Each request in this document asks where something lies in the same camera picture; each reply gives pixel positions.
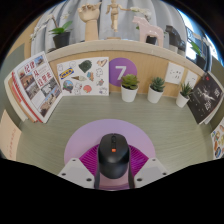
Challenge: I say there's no small succulent in white pot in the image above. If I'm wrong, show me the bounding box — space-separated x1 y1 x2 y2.
120 73 140 103
146 76 166 104
175 81 194 109

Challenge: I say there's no purple round number sign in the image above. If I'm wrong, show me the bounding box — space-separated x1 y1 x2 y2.
108 57 138 88

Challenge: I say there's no colourful sticker card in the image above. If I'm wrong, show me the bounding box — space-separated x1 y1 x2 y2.
210 124 224 160

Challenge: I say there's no purple round mouse pad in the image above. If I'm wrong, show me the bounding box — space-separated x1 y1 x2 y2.
63 118 157 191

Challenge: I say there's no red and white magazine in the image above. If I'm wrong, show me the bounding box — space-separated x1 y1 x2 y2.
11 50 64 124

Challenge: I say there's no black computer mouse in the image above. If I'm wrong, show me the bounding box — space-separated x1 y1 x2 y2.
97 133 131 179

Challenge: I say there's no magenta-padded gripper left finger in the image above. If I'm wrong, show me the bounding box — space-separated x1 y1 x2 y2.
57 143 102 190

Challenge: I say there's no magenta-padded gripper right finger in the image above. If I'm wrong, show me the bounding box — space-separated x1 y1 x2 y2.
128 144 171 190

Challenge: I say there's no white sticker sheet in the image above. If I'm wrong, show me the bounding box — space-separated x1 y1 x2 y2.
56 56 110 97

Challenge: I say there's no beige paper card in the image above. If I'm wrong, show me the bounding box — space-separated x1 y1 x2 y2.
0 109 23 162

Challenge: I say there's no pink horse figurine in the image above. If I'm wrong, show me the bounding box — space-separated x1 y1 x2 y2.
132 15 165 44

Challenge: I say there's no large white orchid, black pot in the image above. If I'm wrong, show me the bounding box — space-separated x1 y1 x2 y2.
189 39 211 71

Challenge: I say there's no black book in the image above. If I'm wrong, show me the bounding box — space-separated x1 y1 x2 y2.
186 71 224 125

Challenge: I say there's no dark horse figurine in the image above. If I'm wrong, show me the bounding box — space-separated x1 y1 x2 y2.
164 24 187 54

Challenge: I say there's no dark-framed window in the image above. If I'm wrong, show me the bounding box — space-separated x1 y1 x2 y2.
176 9 218 64

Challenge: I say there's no grey curtain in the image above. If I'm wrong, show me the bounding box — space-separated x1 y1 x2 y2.
31 0 188 56

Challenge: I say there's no white wall socket plate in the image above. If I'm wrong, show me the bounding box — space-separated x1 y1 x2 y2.
184 69 200 89
164 61 185 85

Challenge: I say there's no wooden artist mannequin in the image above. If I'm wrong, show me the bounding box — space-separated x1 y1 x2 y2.
105 0 132 40

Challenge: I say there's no small white orchid, black pot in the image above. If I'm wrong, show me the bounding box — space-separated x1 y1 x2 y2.
29 13 74 50

